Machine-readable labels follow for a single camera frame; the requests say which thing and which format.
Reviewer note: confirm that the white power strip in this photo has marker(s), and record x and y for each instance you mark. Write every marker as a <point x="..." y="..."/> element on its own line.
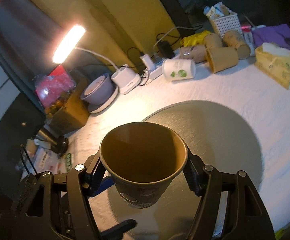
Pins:
<point x="151" y="76"/>

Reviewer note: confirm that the white green-print paper cup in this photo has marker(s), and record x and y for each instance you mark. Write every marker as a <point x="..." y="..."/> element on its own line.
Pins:
<point x="178" y="69"/>

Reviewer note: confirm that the plain brown paper cup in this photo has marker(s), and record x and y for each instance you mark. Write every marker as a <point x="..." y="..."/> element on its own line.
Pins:
<point x="220" y="59"/>

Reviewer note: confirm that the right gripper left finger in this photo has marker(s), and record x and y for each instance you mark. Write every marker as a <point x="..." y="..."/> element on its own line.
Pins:
<point x="55" y="206"/>

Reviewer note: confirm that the white LED desk lamp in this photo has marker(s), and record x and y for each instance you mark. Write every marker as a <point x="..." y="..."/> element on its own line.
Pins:
<point x="67" y="48"/>

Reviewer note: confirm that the black power adapter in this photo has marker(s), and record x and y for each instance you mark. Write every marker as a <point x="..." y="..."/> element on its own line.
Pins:
<point x="165" y="49"/>

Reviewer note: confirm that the black round object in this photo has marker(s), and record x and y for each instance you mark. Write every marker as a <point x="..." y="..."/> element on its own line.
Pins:
<point x="62" y="144"/>

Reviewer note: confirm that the right patterned paper cup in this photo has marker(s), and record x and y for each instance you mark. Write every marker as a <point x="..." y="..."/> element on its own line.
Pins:
<point x="233" y="38"/>

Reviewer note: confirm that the pink wrapped fruit bag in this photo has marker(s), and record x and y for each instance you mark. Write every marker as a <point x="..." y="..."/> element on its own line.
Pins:
<point x="53" y="90"/>

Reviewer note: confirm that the patterned yellow paper cup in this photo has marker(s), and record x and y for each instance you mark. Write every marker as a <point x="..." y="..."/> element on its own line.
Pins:
<point x="143" y="158"/>

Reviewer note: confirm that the pink white small carton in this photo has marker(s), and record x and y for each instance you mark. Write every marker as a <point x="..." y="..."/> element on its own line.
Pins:
<point x="248" y="37"/>

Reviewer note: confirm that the operator hand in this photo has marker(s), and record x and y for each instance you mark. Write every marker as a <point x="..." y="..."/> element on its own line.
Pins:
<point x="178" y="236"/>

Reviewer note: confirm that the left patterned paper cup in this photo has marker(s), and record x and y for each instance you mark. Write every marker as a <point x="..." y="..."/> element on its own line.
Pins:
<point x="196" y="53"/>

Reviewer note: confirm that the purple bowl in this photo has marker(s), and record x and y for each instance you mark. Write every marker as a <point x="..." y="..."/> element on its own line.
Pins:
<point x="99" y="90"/>

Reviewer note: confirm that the white plastic basket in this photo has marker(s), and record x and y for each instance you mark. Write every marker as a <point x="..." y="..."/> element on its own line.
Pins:
<point x="226" y="23"/>

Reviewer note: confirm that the purple cloth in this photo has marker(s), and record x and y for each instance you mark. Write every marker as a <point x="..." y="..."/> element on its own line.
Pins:
<point x="278" y="34"/>

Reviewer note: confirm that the cardboard box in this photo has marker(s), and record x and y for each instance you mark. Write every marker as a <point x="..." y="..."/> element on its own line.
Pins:
<point x="73" y="114"/>

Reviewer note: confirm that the white USB charger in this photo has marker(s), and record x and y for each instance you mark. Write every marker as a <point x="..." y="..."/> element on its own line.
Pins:
<point x="147" y="61"/>

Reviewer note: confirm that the printed snack bag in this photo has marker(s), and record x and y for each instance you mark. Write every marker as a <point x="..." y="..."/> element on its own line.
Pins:
<point x="47" y="160"/>

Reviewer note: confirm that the rear patterned paper cup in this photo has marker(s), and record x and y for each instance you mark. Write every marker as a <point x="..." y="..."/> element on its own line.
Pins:
<point x="212" y="40"/>

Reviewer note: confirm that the round grey mat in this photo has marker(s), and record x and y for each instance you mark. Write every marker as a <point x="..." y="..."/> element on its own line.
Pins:
<point x="221" y="137"/>

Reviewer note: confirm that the yellow tissue pack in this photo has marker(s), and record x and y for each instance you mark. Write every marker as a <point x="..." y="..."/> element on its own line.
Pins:
<point x="274" y="61"/>

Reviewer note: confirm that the white tablecloth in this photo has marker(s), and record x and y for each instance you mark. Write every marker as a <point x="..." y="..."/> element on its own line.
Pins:
<point x="262" y="102"/>

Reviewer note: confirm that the white plate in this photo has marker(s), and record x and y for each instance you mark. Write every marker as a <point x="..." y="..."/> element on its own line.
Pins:
<point x="95" y="109"/>

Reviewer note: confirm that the yellow curtain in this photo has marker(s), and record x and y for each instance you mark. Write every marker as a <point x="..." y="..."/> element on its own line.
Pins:
<point x="114" y="28"/>

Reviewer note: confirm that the yellow plastic bag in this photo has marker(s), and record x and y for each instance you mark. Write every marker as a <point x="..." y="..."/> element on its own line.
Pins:
<point x="193" y="40"/>

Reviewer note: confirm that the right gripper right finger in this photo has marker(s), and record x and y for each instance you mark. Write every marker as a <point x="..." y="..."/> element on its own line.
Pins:
<point x="246" y="216"/>

